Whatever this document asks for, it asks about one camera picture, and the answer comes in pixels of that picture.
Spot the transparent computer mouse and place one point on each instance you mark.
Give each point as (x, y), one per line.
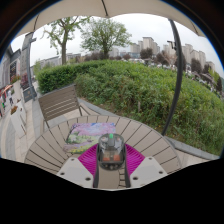
(111, 151)

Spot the dark sign pillar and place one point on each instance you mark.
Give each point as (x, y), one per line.
(26, 66)

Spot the round-crowned tree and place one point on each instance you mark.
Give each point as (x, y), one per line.
(105, 35)

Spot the flower print mouse pad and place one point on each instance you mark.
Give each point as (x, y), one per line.
(83, 136)

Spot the group of pale apartment buildings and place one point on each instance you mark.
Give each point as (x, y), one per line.
(190, 55)

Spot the dark curved parasol pole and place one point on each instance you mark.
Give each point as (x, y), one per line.
(178, 76)

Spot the white planter with red flowers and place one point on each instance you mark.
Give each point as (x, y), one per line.
(16, 121)

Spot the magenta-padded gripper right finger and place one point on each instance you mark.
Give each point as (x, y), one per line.
(136, 161)

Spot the slatted brown chair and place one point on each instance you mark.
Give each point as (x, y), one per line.
(60, 101)

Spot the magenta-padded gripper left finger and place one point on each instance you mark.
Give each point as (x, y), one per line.
(87, 161)

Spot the thin-crowned tree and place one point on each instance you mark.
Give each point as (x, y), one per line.
(63, 46)

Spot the green hedge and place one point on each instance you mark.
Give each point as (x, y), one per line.
(146, 93)

